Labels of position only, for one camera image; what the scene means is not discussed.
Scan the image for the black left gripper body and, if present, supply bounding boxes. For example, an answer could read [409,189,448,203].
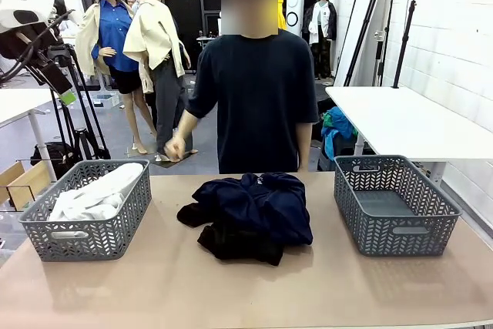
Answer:
[37,59,74,96]

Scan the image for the white garment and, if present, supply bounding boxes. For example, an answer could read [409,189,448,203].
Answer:
[48,162,144,222]

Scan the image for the navy blue garment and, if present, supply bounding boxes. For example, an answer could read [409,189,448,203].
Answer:
[191,172,314,246]

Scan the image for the black garment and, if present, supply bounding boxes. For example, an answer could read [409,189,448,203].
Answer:
[176,201,286,267]

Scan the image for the person's left forearm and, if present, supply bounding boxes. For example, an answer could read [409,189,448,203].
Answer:
[296,120,313,173]

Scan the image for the person's right forearm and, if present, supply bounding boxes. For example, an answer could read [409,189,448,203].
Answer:
[171,109,200,149]

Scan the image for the person's right hand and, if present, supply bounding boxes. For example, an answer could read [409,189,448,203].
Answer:
[164,134,186,163]

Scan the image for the white table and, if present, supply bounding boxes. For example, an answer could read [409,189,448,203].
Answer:
[0,88,74,183]
[325,86,493,187]

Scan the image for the black bag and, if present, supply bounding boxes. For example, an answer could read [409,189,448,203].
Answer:
[30,142,78,180]

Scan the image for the mannequin in blue shirt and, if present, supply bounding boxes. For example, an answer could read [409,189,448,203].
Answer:
[75,0,157,156]

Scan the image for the wooden box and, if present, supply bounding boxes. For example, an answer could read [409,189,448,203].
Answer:
[0,161,53,210]

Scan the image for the mannequin in cream jacket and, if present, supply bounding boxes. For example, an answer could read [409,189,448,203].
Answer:
[122,0,200,163]

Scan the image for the dark grey plastic basket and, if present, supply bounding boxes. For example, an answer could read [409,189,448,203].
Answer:
[18,159,153,263]
[333,154,462,257]

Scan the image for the person in dark t-shirt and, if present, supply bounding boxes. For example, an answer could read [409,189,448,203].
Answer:
[186,0,320,175]

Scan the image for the yellow garment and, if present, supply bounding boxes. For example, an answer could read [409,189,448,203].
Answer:
[277,0,289,32]

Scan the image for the mannequin in black jacket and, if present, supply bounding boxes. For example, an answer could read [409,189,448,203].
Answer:
[302,0,338,80]

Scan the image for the blue green clothes pile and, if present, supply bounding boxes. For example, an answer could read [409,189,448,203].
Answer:
[321,106,359,163]

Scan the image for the black folded stand poles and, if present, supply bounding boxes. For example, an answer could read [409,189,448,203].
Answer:
[343,0,392,87]

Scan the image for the black light stand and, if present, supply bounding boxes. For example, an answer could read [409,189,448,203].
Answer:
[391,0,418,89]

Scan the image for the black camera tripod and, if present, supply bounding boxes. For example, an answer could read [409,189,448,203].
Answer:
[40,43,112,163]

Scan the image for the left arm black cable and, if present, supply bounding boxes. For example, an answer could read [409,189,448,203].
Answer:
[0,8,74,83]

